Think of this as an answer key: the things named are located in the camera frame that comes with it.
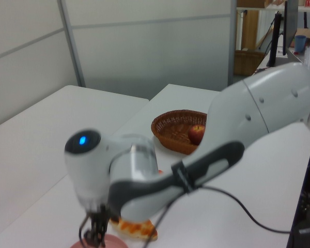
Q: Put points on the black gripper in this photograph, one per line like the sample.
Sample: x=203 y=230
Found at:
x=99 y=217

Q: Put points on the braided leaf-shaped toy bread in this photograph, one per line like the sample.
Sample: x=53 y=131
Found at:
x=137 y=230

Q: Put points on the red toy apple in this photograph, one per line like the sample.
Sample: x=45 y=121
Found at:
x=195 y=134

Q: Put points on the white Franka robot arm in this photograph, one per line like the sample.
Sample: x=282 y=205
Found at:
x=248 y=103

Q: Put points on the pink plate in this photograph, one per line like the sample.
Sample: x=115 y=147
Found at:
x=116 y=242

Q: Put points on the brown woven basket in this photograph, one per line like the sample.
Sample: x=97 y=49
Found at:
x=170 y=129

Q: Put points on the flat brown box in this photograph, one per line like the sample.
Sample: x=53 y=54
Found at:
x=250 y=3

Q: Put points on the blue cup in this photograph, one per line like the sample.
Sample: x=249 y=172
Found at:
x=301 y=44

